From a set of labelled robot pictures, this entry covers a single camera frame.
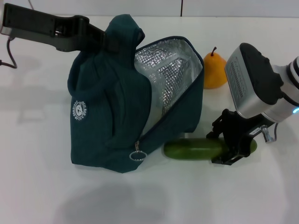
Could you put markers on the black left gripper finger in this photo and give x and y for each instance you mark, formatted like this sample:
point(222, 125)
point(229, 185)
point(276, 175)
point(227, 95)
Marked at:
point(113, 44)

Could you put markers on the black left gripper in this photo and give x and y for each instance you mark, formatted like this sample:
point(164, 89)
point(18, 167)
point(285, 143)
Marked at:
point(32, 25)

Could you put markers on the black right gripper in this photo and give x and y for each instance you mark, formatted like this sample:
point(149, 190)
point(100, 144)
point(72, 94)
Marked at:
point(240, 135)

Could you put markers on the green cucumber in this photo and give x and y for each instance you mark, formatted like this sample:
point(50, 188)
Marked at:
point(191, 149)

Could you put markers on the dark teal insulated lunch bag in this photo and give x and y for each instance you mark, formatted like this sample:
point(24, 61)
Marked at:
point(105, 105)

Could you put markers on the orange pear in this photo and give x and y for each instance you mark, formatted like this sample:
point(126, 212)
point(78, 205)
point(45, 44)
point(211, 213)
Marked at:
point(215, 74)

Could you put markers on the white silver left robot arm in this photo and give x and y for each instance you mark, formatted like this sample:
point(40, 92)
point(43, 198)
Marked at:
point(2, 21)

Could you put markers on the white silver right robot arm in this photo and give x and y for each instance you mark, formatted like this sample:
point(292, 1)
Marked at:
point(289, 93)

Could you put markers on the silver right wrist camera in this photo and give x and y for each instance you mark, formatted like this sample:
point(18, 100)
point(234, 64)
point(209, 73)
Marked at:
point(252, 79)

